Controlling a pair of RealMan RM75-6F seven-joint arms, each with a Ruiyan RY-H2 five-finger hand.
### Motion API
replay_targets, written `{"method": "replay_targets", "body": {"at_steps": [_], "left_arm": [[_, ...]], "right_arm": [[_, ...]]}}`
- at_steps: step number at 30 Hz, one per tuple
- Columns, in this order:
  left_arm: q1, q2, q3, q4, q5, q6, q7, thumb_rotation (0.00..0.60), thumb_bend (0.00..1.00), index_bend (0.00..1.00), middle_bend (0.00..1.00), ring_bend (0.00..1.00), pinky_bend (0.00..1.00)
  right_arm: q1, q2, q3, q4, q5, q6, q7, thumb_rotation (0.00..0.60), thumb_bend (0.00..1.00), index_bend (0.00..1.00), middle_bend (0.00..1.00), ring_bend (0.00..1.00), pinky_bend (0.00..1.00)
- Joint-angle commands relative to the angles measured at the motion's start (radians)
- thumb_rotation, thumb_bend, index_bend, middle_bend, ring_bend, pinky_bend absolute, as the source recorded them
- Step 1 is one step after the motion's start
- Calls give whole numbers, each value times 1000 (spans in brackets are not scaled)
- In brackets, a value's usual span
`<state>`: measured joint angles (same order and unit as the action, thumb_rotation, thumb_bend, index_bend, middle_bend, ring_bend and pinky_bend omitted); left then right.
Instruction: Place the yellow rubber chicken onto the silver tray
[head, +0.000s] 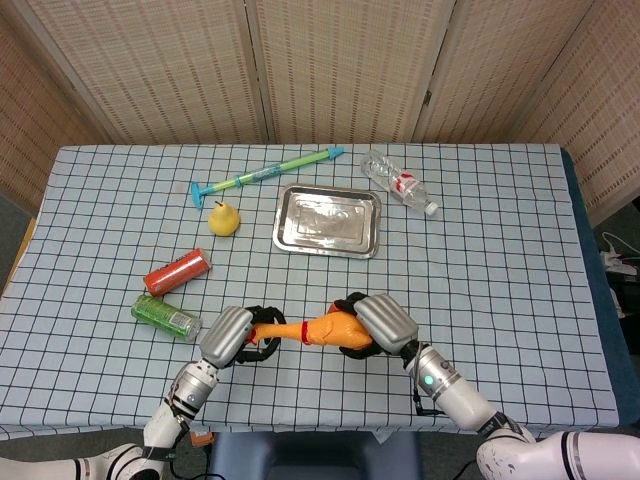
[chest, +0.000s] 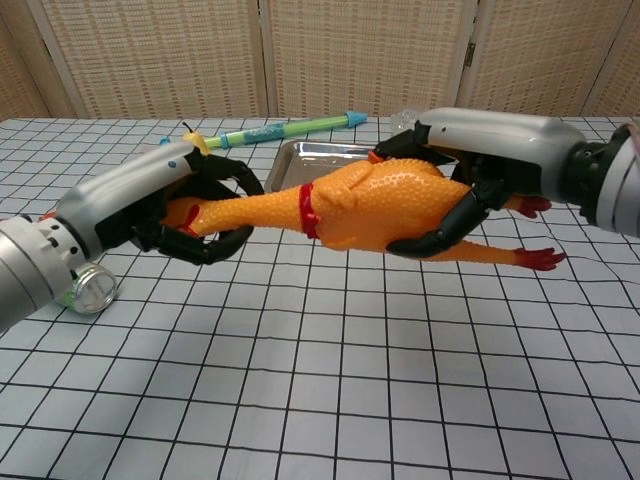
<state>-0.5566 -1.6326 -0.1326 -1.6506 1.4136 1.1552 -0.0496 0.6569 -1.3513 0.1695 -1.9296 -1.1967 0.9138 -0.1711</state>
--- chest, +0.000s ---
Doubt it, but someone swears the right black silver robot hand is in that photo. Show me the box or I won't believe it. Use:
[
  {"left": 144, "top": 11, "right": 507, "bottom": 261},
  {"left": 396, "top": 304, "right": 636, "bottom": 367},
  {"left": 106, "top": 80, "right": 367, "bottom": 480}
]
[{"left": 368, "top": 106, "right": 591, "bottom": 257}]

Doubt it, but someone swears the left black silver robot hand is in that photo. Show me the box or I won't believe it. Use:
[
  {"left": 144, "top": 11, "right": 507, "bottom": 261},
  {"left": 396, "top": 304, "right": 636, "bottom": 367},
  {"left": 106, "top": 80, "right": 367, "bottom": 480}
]
[{"left": 54, "top": 141, "right": 265, "bottom": 267}]

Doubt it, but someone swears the orange rubber chicken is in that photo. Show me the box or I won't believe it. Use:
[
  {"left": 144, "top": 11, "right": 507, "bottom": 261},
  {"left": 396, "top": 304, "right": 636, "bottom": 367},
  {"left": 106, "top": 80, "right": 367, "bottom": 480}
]
[{"left": 159, "top": 158, "right": 568, "bottom": 271}]

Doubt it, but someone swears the silver metal tray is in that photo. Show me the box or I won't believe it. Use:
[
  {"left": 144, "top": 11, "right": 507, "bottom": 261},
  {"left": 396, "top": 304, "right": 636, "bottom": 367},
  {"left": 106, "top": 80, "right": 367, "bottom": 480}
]
[{"left": 264, "top": 140, "right": 384, "bottom": 194}]

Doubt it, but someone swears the yellow toy pear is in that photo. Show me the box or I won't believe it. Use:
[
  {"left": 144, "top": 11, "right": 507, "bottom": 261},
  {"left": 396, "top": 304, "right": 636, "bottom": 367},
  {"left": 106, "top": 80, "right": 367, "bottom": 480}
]
[{"left": 182, "top": 121, "right": 210, "bottom": 156}]

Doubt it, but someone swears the clear plastic water bottle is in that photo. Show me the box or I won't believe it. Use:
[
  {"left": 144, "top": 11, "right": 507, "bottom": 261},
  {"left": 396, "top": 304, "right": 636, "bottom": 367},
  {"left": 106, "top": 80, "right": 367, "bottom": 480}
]
[{"left": 389, "top": 110, "right": 420, "bottom": 135}]

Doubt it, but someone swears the green drink can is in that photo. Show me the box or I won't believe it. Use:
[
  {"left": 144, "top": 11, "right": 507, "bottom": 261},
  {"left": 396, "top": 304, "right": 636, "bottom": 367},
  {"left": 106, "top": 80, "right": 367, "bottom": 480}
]
[{"left": 55, "top": 264, "right": 119, "bottom": 315}]

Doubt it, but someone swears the green blue water squirter toy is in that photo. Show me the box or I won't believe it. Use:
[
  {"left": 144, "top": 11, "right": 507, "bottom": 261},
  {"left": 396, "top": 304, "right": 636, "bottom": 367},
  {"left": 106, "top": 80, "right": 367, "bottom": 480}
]
[{"left": 159, "top": 112, "right": 368, "bottom": 150}]

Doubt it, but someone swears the woven beige folding screen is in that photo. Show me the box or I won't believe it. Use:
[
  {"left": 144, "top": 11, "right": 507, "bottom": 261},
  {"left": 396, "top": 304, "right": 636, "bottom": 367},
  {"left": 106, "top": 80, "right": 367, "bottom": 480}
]
[{"left": 0, "top": 0, "right": 640, "bottom": 121}]

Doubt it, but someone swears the light blue checked tablecloth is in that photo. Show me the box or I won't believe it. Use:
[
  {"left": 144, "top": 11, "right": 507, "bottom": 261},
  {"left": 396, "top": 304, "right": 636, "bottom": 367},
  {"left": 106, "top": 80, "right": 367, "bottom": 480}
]
[{"left": 0, "top": 115, "right": 640, "bottom": 480}]

